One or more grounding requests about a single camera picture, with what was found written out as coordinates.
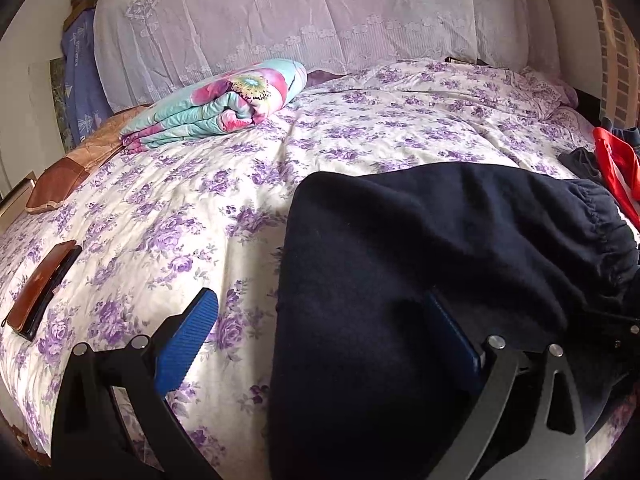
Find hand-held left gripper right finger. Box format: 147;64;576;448
427;290;587;480

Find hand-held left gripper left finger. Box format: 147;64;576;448
52;287;222;480

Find purple floral bed sheet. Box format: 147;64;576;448
0;57;640;480

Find blue patterned cloth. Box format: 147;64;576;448
60;7;115;147

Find lavender pillow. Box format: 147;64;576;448
520;67;582;122

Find phone in brown case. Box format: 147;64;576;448
1;240;84;342

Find blue jeans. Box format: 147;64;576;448
599;116;640;161

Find orange-brown pillow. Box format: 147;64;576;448
25;105;152;216

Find navy pants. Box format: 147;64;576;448
267;162;640;480

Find purple cloth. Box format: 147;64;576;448
305;70;352;89

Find red jacket with striped trim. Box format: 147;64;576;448
592;127;640;233

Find folded floral quilt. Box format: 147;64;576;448
119;58;309;156

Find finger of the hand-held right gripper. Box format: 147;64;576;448
580;305;640;361

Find dark grey garment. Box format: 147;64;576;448
557;146;610;187

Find white lace headboard cover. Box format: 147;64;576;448
94;0;562;111

